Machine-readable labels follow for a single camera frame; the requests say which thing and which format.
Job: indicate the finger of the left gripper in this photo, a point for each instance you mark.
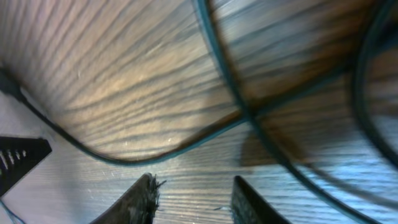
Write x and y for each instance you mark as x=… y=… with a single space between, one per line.
x=18 y=157

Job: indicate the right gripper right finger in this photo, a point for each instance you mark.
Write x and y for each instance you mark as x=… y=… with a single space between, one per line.
x=248 y=207

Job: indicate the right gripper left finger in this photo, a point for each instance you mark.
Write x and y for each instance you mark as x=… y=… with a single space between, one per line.
x=137 y=205

